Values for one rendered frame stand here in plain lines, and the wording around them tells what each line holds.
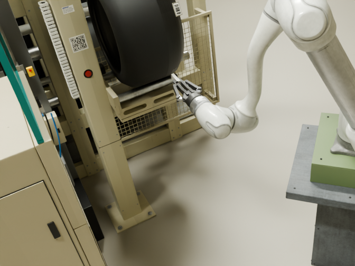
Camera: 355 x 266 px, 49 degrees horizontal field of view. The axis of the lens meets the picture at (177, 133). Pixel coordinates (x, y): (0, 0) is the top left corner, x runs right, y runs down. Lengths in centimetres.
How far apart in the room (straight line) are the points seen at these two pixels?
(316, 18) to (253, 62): 38
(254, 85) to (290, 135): 157
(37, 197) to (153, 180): 162
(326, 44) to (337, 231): 107
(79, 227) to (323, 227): 118
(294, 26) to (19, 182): 90
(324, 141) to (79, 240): 111
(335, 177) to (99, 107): 118
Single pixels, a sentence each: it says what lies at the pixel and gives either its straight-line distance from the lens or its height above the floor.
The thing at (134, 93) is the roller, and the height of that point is 91.
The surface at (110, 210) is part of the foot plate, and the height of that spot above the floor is 1.
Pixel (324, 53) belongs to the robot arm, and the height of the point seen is 133.
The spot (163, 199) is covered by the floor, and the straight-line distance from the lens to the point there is 267.
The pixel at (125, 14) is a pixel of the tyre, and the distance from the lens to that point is 176.
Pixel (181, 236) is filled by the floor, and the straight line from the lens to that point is 245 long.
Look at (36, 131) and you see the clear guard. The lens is 117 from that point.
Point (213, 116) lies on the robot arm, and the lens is 155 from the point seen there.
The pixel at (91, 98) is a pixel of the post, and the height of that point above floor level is 93.
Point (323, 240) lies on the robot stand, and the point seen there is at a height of 22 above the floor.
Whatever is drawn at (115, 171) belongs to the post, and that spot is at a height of 42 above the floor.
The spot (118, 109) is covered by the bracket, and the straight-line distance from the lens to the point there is 198.
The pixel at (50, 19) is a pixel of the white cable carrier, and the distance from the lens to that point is 187.
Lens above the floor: 191
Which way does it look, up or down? 37 degrees down
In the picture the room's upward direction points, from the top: 10 degrees counter-clockwise
